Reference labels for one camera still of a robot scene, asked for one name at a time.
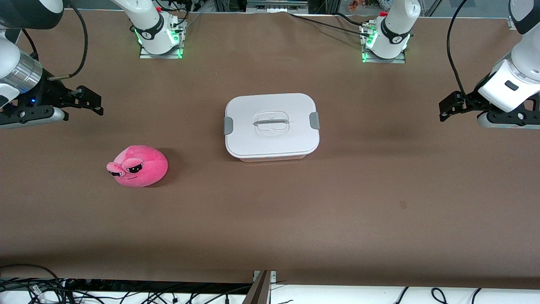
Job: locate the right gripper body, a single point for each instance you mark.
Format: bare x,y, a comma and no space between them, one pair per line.
49,93

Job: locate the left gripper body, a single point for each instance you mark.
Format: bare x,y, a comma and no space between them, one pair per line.
469,101

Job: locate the pink plush toy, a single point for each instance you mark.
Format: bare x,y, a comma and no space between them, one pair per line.
139,166

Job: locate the white box lid grey latches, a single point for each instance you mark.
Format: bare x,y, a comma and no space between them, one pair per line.
272,105

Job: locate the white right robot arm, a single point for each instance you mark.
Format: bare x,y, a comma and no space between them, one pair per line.
147,21

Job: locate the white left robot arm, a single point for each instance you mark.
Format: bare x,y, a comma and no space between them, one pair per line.
396,25

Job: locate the translucent pink plastic box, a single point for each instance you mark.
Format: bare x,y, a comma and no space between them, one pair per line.
274,159

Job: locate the small orange figure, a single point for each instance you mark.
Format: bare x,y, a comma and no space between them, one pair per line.
353,5

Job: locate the paper table cover sheet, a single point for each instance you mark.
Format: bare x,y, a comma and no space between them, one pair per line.
270,219

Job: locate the aluminium table corner bracket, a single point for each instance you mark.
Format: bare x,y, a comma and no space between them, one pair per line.
512,23

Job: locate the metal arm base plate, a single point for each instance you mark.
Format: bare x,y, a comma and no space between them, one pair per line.
398,61
145,55

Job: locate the grey network switch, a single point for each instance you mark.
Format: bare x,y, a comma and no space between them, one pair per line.
276,5

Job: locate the small metal bracket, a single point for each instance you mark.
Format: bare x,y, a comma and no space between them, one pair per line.
273,276

